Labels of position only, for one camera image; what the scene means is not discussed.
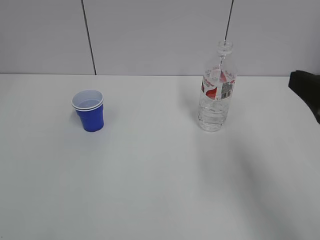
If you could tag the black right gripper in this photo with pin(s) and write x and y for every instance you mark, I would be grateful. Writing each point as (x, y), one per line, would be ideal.
(307, 86)

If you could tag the clear Wahaha water bottle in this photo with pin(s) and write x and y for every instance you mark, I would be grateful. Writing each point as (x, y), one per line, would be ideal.
(217, 87)

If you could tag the blue plastic cup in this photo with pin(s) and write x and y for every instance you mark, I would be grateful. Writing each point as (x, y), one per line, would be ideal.
(87, 99)
(92, 119)

